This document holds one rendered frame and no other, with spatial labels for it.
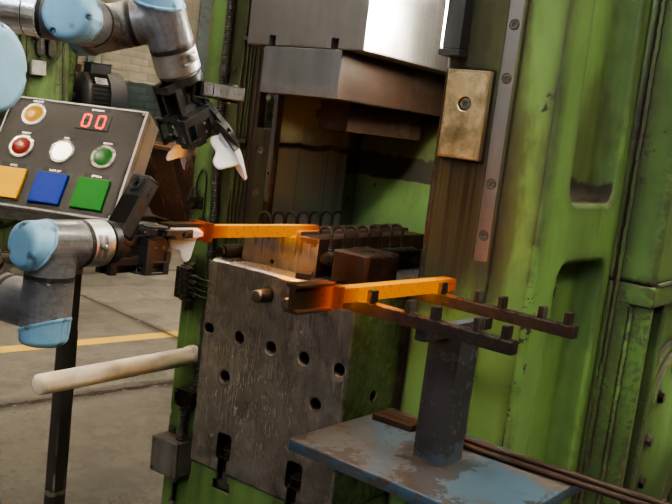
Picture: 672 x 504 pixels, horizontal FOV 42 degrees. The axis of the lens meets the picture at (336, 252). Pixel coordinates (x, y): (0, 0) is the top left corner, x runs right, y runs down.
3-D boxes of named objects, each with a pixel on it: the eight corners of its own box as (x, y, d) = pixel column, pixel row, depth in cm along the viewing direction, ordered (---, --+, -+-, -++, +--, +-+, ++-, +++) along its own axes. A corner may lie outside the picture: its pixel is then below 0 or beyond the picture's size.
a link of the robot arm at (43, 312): (29, 330, 141) (35, 263, 140) (81, 345, 136) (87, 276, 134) (-11, 337, 134) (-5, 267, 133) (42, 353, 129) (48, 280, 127)
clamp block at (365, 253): (364, 289, 168) (368, 256, 167) (329, 280, 173) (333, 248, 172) (397, 285, 178) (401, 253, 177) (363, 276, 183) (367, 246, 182)
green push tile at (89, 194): (99, 211, 188) (110, 180, 191) (67, 206, 190) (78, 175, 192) (102, 214, 190) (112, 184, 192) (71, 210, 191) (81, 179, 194)
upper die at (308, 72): (336, 99, 170) (342, 49, 169) (259, 91, 182) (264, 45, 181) (441, 117, 204) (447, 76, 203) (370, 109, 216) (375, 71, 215)
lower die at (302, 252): (314, 277, 175) (320, 235, 174) (241, 259, 187) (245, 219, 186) (420, 266, 209) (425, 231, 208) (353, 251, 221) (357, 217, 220)
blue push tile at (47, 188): (57, 204, 190) (68, 174, 193) (25, 200, 192) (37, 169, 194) (60, 208, 192) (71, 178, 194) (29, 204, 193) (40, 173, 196)
